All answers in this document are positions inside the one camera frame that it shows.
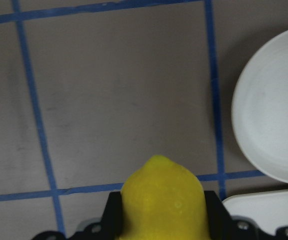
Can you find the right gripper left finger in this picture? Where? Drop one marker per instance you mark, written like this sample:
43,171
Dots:
111,223

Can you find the yellow lemon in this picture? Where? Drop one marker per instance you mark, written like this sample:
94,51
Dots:
163,201

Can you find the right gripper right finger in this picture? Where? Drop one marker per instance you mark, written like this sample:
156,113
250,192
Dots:
220,223

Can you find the cream round plate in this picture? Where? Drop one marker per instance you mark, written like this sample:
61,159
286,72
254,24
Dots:
259,110

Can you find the cream rectangular tray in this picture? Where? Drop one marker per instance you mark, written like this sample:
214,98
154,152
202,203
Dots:
269,210

